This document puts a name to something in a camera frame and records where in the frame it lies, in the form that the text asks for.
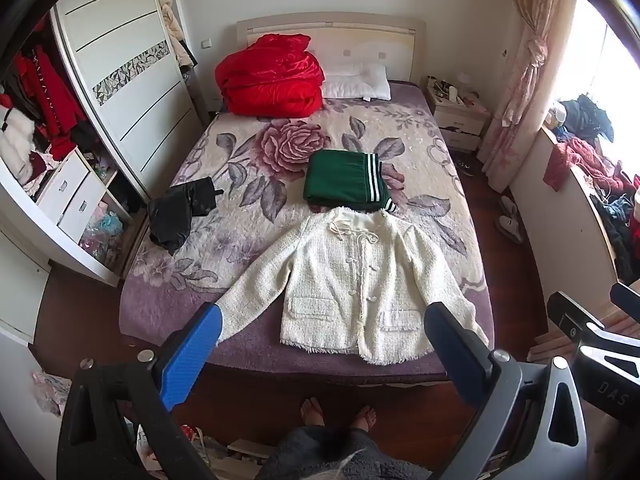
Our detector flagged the pink floral curtain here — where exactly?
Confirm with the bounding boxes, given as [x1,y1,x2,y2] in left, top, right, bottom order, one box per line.
[477,0,578,193]

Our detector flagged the pair of white slippers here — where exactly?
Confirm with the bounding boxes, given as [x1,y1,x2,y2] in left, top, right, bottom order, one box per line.
[495,195,526,246]

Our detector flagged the white wardrobe drawer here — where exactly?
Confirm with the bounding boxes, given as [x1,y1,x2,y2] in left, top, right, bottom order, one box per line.
[57,175,108,243]
[37,152,91,221]

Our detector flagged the pile of assorted clothes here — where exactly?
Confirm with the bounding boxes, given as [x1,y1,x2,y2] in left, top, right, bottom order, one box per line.
[542,92,640,286]

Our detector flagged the white tweed jacket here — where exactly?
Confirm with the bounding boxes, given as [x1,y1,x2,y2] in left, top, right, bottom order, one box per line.
[214,206,490,366]

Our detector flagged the green folded striped garment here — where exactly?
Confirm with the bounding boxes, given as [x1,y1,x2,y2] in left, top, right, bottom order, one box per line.
[303,150,398,213]

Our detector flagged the red quilt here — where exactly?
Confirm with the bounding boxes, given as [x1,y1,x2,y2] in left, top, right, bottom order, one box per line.
[215,33,326,116]

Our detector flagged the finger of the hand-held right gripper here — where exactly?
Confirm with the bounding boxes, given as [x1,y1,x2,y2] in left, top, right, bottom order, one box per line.
[546,291,608,348]
[609,281,640,322]

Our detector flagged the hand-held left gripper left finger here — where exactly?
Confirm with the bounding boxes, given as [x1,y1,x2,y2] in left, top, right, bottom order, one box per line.
[57,302,223,480]

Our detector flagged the white pillow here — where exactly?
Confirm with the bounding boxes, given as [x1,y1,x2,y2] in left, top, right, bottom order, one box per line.
[321,62,392,101]

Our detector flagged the person's right foot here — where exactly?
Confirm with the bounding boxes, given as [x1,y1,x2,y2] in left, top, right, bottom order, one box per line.
[350,405,377,433]

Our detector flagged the beige bed headboard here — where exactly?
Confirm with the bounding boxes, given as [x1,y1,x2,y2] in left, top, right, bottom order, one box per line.
[236,12,427,86]

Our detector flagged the person's left foot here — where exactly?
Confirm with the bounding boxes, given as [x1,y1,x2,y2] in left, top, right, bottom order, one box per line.
[300,397,326,428]

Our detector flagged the person's grey robe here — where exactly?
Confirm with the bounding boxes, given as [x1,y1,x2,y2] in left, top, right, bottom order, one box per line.
[255,425,433,480]

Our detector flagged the white nightstand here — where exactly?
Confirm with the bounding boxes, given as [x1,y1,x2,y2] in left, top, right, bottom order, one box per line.
[425,77,491,153]

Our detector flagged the white sliding wardrobe door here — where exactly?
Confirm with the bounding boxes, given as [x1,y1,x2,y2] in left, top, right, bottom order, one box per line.
[50,0,203,201]

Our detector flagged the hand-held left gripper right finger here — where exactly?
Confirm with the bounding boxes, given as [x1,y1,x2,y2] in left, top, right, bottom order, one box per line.
[424,301,588,480]

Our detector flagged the white wardrobe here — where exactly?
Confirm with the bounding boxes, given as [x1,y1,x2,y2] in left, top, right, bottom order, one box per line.
[0,0,206,346]

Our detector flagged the pink floral cloth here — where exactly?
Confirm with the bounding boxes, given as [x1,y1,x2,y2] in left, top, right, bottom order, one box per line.
[32,370,73,416]

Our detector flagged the red hanging clothes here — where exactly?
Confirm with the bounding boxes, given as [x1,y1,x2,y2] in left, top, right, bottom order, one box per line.
[12,45,88,161]

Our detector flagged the red white patterned bag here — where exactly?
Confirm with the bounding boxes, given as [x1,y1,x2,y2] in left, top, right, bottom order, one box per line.
[180,425,207,457]

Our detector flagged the person's foot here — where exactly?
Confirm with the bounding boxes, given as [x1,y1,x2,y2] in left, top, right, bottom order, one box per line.
[300,397,326,428]
[350,405,377,433]

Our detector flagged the black garment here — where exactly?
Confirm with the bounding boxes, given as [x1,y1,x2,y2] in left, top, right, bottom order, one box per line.
[147,177,225,256]

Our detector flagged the white cardboard box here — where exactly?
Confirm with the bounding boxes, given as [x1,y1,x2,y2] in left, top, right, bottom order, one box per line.
[227,439,277,461]

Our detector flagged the white fluffy garment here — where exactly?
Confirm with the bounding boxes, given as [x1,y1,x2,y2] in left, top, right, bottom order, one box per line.
[0,105,37,186]

